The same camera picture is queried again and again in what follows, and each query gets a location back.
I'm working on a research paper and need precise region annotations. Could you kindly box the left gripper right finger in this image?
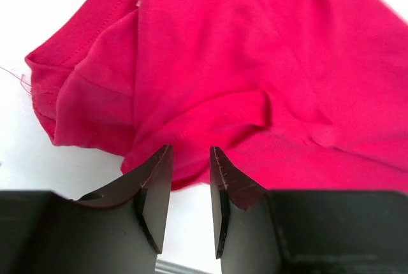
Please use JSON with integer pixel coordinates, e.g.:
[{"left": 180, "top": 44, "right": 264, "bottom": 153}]
[{"left": 210, "top": 147, "right": 407, "bottom": 273}]

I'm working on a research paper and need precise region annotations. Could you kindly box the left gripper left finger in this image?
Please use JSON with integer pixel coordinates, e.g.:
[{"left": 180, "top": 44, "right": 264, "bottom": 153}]
[{"left": 1, "top": 145, "right": 173, "bottom": 273}]

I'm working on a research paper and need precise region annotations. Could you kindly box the pink t-shirt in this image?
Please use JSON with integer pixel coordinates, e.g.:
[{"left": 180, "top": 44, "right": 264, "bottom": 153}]
[{"left": 25, "top": 0, "right": 407, "bottom": 192}]

